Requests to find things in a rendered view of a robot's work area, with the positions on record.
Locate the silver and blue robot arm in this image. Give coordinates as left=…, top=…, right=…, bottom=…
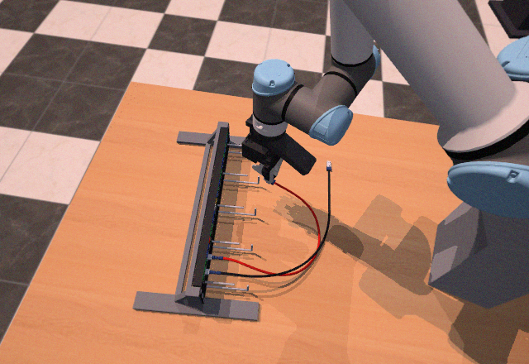
left=252, top=0, right=529, bottom=218

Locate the grey port rack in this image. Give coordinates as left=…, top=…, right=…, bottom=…
left=132, top=122, right=260, bottom=321

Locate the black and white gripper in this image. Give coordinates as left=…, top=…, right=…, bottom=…
left=241, top=113, right=286, bottom=184

